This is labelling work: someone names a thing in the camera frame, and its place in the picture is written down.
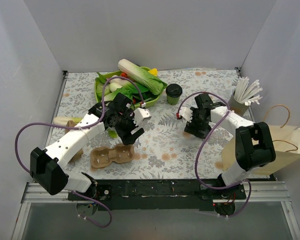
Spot brown cardboard cup carrier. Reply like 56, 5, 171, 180
90, 143, 135, 169

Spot green paper coffee cup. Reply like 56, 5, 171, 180
166, 93, 180, 106

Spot black plastic cup lid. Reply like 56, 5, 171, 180
165, 83, 183, 98

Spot brown paper bag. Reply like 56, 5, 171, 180
221, 104, 300, 176

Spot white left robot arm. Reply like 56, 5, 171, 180
29, 93, 151, 200

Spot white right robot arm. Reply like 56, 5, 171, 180
176, 91, 276, 199

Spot floral table mat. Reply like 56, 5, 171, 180
65, 69, 238, 179

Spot green vegetable tray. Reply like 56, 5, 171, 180
94, 66, 164, 108

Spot white bok choy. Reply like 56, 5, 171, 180
109, 75, 129, 92

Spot napa cabbage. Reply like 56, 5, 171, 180
117, 59, 167, 95

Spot red orange pepper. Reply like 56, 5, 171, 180
120, 72, 128, 78

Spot white wrapped straws bundle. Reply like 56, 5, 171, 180
233, 77, 263, 106

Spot yellow pepper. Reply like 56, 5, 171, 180
148, 68, 158, 76

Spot green celery stalks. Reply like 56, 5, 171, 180
53, 116, 118, 139

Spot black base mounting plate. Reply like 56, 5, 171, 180
67, 179, 248, 213

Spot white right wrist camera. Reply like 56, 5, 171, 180
176, 106, 193, 123

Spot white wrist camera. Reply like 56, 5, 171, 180
176, 106, 193, 123
133, 103, 152, 129

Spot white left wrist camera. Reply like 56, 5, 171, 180
133, 103, 152, 129

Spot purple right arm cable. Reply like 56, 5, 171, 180
176, 91, 252, 218

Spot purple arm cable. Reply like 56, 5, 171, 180
14, 76, 147, 228
176, 91, 252, 218

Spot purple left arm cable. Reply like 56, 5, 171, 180
14, 76, 147, 228

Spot aluminium frame rail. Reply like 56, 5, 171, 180
22, 181, 291, 203

